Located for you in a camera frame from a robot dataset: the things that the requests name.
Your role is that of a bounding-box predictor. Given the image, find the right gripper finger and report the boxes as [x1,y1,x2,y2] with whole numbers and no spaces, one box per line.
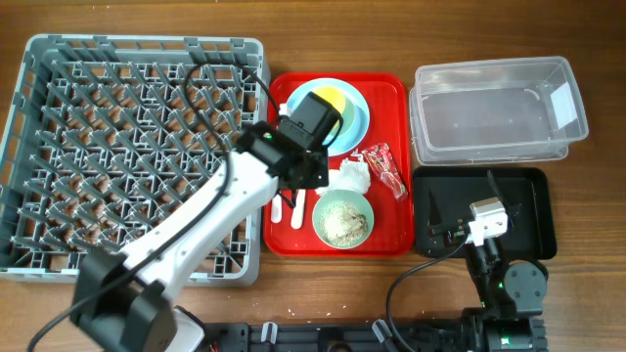
[487,169,521,230]
[427,190,470,244]

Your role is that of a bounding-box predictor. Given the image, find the white napkin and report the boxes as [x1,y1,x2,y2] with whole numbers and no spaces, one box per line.
[315,157,371,196]

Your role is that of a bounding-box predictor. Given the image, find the white plastic fork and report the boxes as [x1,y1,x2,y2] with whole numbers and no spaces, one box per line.
[270,194,283,224]

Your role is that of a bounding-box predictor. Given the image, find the white plastic spoon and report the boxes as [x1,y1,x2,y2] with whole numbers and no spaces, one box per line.
[291,190,306,230]

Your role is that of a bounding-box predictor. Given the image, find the red snack wrapper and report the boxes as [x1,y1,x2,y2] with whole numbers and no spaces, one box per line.
[362,143,408,201]

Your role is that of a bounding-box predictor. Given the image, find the rice and food scraps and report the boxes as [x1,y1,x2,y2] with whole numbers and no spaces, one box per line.
[320,200,369,247]

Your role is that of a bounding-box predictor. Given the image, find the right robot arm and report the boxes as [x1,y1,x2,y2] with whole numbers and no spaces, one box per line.
[409,167,557,351]

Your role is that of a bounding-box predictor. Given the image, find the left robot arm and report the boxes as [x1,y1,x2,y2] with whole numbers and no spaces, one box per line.
[69,93,342,351]

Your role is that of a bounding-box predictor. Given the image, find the black waste tray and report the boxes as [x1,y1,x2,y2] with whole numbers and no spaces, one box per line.
[412,166,557,260]

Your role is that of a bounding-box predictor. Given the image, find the grey dishwasher rack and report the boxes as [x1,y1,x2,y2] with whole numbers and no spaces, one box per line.
[1,34,271,283]

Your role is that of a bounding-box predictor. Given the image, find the yellow plastic cup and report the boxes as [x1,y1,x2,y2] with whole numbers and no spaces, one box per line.
[314,86,346,113]

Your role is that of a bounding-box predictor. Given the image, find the light blue plate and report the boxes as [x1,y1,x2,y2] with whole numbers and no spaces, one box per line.
[287,77,370,156]

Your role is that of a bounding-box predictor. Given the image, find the red plastic tray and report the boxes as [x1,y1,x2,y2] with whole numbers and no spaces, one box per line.
[262,72,415,258]

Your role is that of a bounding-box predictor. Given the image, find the clear plastic bin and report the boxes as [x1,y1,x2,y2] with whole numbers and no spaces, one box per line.
[409,56,589,166]

